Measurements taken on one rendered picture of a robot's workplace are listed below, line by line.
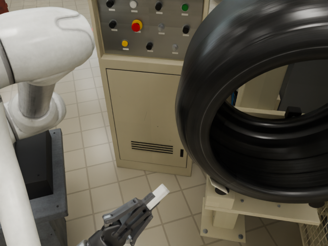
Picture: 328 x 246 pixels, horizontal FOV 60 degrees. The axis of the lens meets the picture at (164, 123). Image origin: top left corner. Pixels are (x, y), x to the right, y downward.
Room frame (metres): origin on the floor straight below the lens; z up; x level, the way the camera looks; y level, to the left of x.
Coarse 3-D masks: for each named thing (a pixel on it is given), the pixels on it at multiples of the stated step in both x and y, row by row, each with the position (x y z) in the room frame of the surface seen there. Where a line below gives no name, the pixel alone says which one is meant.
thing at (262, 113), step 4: (240, 108) 0.86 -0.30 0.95; (244, 108) 0.86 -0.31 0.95; (248, 108) 0.86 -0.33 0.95; (252, 108) 0.86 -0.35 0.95; (244, 112) 0.84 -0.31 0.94; (248, 112) 0.84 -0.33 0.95; (252, 112) 0.84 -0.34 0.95; (256, 112) 0.84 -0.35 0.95; (260, 112) 0.83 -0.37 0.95; (264, 112) 0.83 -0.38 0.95; (268, 112) 0.83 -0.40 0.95; (272, 112) 0.83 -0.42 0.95; (276, 112) 0.83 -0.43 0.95; (280, 112) 0.83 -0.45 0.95; (284, 112) 0.83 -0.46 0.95; (256, 116) 0.83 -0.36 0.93; (260, 116) 0.83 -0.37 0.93; (264, 116) 0.83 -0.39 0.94; (268, 116) 0.83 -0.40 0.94; (272, 116) 0.82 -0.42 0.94; (276, 116) 0.82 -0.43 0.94; (280, 116) 0.82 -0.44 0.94; (284, 116) 0.82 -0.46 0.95
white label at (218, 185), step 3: (210, 177) 0.51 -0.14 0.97; (210, 180) 0.50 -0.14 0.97; (213, 180) 0.51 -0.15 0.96; (213, 183) 0.49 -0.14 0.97; (216, 183) 0.50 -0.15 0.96; (219, 183) 0.51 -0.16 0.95; (216, 186) 0.48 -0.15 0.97; (219, 186) 0.49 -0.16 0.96; (222, 186) 0.49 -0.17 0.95; (222, 189) 0.48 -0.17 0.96; (225, 189) 0.49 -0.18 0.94; (225, 192) 0.47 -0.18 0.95
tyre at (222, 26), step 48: (240, 0) 0.63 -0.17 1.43; (288, 0) 0.53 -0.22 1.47; (192, 48) 0.63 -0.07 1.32; (240, 48) 0.49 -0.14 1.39; (288, 48) 0.47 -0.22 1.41; (192, 96) 0.51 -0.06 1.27; (192, 144) 0.49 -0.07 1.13; (240, 144) 0.69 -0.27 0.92; (288, 144) 0.68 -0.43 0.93; (240, 192) 0.47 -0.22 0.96; (288, 192) 0.45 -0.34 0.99
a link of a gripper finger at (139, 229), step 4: (148, 216) 0.39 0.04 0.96; (152, 216) 0.39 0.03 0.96; (144, 220) 0.39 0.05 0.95; (148, 220) 0.39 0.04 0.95; (140, 224) 0.38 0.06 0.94; (144, 224) 0.38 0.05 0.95; (136, 228) 0.37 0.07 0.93; (140, 228) 0.37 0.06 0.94; (132, 232) 0.37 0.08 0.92; (136, 232) 0.36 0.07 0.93; (140, 232) 0.36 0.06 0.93; (132, 236) 0.36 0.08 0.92; (136, 236) 0.36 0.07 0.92; (132, 240) 0.35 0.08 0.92; (132, 244) 0.34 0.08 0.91
